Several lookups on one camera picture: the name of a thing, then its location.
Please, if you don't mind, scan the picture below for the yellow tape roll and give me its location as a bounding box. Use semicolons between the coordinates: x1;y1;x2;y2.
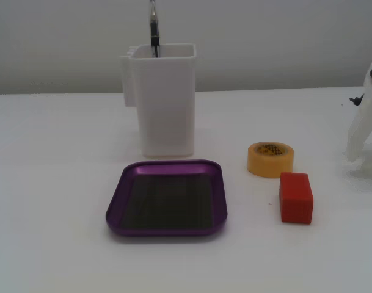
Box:
246;141;296;179

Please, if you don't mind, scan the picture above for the red rectangular block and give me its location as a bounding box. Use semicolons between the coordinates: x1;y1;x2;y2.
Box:
279;172;314;225

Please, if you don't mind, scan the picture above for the white plastic pen holder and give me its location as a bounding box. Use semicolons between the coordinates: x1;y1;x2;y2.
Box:
119;43;197;159

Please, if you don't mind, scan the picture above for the purple metal tray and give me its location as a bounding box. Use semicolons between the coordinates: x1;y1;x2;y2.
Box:
105;159;228;238

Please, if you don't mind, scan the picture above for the black and silver pen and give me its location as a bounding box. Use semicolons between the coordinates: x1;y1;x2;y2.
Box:
148;0;161;59

